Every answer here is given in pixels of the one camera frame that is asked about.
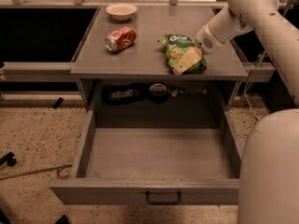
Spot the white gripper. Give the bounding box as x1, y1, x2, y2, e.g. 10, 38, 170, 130
173, 24, 223, 76

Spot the green rice chip bag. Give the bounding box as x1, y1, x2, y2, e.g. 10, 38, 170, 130
158, 34, 206, 74

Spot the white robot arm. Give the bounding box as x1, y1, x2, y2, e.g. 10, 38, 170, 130
195, 0, 299, 224

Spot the grey open top drawer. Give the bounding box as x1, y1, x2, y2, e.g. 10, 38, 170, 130
50, 111, 242, 205

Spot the black tape roll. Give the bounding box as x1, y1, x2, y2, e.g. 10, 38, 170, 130
149, 83, 168, 104

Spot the grey cabinet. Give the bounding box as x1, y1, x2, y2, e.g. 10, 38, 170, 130
72, 5, 248, 128

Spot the orange soda can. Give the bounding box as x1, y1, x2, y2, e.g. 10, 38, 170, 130
105, 26, 136, 52

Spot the white ceramic bowl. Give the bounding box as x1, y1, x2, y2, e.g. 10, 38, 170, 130
106, 3, 137, 21

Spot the black object behind cabinet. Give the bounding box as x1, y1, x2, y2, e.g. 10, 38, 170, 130
101, 83, 148, 105

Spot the thin metal rod on floor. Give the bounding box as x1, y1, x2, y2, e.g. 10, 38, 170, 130
0, 164, 73, 181

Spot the black caster wheel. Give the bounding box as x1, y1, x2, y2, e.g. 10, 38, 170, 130
0, 152, 17, 166

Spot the white cable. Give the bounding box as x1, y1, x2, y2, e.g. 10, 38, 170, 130
240, 51, 269, 121

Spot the black drawer handle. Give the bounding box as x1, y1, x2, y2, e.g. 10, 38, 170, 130
146, 191, 181, 205

